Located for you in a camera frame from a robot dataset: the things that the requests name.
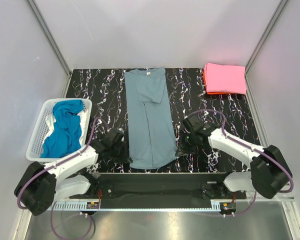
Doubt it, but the bright blue t shirt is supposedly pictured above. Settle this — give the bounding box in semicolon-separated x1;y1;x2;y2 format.
40;99;84;158

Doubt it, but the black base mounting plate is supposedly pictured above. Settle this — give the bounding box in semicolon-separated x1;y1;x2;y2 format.
68;172;253;210

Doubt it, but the white plastic laundry basket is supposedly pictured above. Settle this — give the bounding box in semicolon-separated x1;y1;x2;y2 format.
25;98;93;163

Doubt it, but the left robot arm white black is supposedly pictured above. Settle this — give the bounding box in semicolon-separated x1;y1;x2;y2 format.
14;128;132;216

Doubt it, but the white slotted cable duct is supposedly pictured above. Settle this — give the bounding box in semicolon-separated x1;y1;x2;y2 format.
49;200;221;212

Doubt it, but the grey-blue t shirt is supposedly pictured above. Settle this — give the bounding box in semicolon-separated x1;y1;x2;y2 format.
124;68;177;170

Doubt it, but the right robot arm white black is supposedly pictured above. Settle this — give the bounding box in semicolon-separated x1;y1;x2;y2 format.
175;115;293;199

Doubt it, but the pink folded t shirt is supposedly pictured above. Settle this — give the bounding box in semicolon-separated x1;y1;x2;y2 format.
204;62;247;95

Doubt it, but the right aluminium frame post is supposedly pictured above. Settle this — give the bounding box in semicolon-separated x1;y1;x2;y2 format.
244;0;291;76

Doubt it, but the orange folded t shirt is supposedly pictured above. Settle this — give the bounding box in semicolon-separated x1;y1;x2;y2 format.
202;70;231;95

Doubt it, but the aluminium frame post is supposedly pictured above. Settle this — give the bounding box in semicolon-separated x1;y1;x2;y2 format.
27;0;73;76
244;0;291;76

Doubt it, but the left aluminium frame post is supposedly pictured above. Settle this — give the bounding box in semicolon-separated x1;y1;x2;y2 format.
27;0;73;76

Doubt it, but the white cloth in basket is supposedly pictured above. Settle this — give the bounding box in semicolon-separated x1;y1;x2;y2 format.
42;109;88;146

